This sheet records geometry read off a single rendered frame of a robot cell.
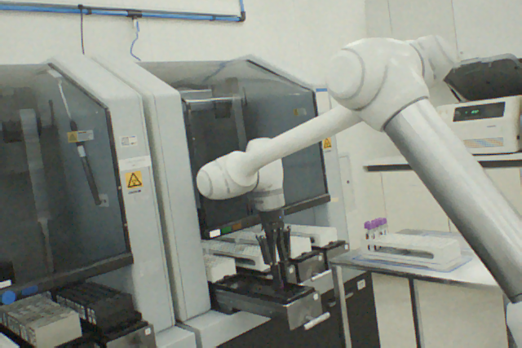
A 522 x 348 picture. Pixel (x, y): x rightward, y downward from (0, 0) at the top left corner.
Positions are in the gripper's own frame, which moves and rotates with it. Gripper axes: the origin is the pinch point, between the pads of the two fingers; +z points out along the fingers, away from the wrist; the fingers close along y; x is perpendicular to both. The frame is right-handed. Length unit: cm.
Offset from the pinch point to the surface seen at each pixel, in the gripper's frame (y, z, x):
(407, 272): -22.2, 2.6, 30.0
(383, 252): -29.8, -0.1, 17.3
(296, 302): 7.6, 4.0, 13.4
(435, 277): -21.8, 2.7, 38.9
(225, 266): 3.8, -1.1, -21.7
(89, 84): 36, -64, -30
